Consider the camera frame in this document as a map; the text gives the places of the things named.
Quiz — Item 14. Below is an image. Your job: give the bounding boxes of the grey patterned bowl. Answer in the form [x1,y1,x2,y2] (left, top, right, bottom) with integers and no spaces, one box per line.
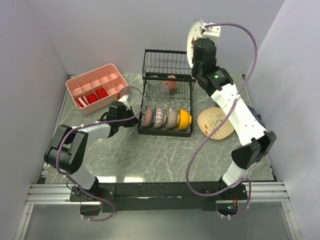
[140,106,154,128]

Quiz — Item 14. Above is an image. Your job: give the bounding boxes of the white watermelon plate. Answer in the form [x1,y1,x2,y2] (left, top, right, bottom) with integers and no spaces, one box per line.
[186,18,220,69]

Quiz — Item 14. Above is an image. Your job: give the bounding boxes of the blue triangle pattern bowl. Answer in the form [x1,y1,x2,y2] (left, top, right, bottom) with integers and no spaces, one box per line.
[152,107,166,129]

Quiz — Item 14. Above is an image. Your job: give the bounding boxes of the pink coffee mug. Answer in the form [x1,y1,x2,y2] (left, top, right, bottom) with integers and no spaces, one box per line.
[162,75,178,93]

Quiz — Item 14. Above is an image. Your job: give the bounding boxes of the clear plastic cup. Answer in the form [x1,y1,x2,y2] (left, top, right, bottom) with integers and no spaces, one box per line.
[146,80,170,96]

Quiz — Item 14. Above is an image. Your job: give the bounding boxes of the red patterned small bowl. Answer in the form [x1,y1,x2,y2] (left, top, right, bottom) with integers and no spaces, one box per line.
[165,108,179,129]

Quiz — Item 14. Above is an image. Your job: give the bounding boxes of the beige bird plate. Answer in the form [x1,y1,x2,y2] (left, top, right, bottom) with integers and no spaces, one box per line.
[197,107,235,141]

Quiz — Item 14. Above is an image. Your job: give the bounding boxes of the orange bowl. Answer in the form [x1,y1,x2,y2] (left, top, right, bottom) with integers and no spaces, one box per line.
[178,109,192,131]

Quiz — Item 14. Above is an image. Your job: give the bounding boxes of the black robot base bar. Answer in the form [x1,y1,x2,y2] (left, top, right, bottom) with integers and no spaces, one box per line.
[69,181,249,216]

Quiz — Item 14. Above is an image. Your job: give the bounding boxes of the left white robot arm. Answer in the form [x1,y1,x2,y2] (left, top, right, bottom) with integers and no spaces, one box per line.
[44,95,138,201]

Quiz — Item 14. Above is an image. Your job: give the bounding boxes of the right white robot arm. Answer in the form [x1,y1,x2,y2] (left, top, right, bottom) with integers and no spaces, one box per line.
[191,38,277,199]

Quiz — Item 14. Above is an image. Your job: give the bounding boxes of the red item in tray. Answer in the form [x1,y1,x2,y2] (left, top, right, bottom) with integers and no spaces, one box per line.
[95,88,109,100]
[86,93,99,104]

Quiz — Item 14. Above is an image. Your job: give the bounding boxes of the pink compartment tray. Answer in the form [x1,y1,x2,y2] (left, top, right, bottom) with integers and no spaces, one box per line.
[65,63,129,115]

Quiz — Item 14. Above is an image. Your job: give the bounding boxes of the red white striped item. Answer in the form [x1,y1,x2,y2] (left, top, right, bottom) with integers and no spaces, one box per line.
[75,96,89,109]

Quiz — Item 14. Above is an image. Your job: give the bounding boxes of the blue cloth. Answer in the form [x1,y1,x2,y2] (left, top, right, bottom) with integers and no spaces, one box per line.
[247,105,265,127]

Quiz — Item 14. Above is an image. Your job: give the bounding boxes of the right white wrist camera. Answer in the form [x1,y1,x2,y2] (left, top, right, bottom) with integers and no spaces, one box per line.
[200,23,221,43]

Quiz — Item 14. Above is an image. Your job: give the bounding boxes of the black wire dish rack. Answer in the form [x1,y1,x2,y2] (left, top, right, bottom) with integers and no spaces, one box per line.
[137,48,197,138]

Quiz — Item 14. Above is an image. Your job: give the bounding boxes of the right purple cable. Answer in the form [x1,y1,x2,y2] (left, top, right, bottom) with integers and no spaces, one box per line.
[186,22,258,218]

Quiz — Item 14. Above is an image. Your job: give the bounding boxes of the aluminium frame rail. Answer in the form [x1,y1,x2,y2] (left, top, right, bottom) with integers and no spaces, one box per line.
[25,181,290,205]

